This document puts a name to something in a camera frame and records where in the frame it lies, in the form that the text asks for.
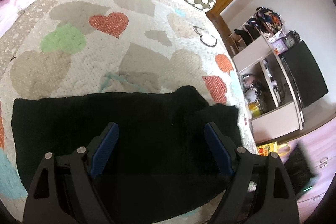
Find heart patterned quilt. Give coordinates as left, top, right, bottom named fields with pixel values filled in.
left=1, top=0, right=257, bottom=221

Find yellow bag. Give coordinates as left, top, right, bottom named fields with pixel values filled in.
left=257, top=141, right=291, bottom=156

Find white shelf unit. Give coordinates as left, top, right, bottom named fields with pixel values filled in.
left=226, top=7, right=305, bottom=143

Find black pants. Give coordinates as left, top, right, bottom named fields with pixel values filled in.
left=11, top=86, right=242, bottom=223

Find black monitor screen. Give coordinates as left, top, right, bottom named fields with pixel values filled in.
left=280, top=40, right=329, bottom=109

